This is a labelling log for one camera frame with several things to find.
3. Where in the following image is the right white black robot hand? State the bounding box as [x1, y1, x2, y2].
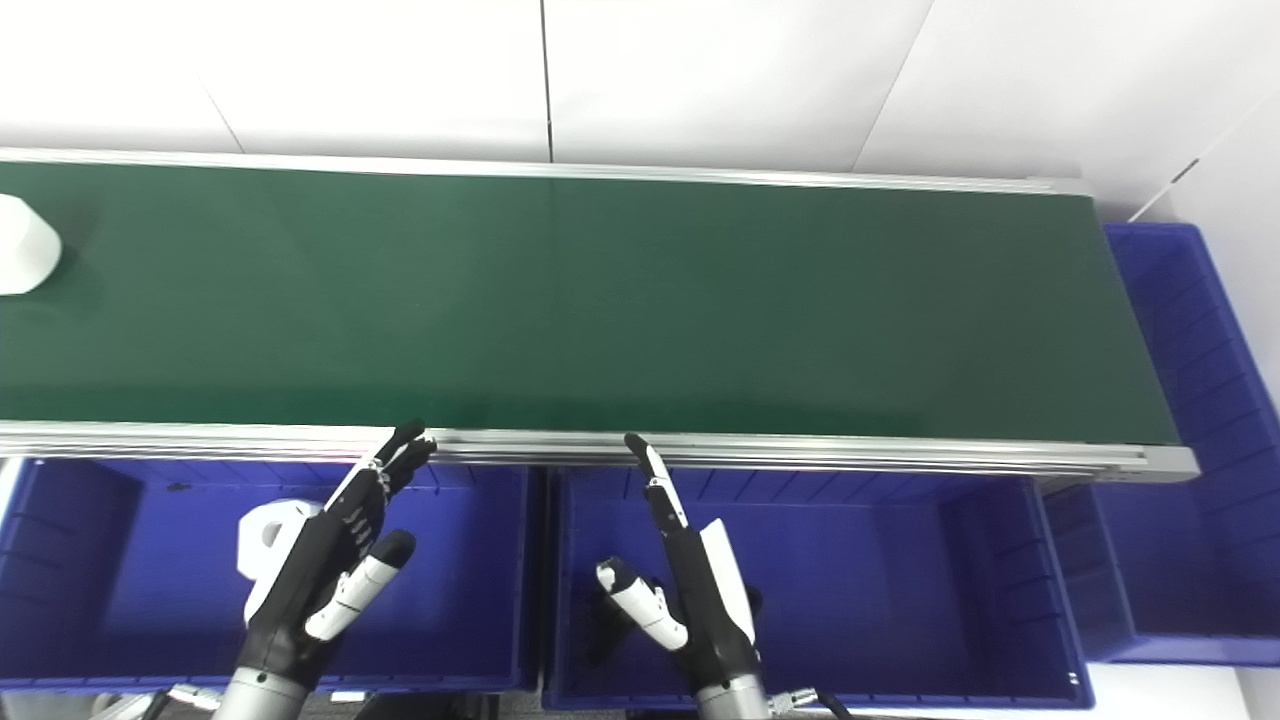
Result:
[596, 432, 768, 693]

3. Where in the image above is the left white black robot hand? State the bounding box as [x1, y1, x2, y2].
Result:
[235, 420, 439, 691]

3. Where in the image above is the white plastic part with hole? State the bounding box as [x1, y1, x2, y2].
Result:
[0, 194, 64, 297]
[236, 499, 323, 583]

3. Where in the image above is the blue plastic bin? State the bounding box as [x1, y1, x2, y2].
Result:
[1040, 222, 1280, 668]
[0, 457, 543, 693]
[543, 466, 1097, 712]

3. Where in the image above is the green conveyor belt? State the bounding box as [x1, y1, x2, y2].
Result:
[0, 147, 1201, 487]
[0, 160, 1183, 447]

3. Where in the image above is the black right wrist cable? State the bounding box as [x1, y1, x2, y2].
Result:
[768, 686, 853, 720]

